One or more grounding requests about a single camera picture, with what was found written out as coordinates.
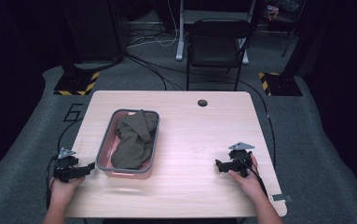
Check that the black cabinet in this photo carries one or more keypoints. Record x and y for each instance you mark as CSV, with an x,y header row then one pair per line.
x,y
95,31

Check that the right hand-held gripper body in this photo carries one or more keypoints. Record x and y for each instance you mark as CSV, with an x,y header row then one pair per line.
x,y
240,158

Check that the black folding chair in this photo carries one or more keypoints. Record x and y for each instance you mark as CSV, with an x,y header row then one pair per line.
x,y
216,46

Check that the pink basin with grey rim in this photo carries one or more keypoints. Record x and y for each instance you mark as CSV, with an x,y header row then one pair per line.
x,y
108,149

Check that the grey tape strip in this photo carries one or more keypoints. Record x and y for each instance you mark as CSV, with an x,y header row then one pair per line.
x,y
281,197

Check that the olive green cloth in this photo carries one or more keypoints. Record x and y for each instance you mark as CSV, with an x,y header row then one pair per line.
x,y
134,140

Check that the person's left hand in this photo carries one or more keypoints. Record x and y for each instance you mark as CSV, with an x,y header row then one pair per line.
x,y
62,191

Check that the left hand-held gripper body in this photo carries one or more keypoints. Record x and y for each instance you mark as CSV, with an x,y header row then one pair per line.
x,y
68,163

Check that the person's right hand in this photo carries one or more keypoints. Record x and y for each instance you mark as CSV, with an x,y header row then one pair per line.
x,y
249,185

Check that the black stand base hazard tape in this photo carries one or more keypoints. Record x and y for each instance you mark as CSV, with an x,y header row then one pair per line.
x,y
281,84
73,84

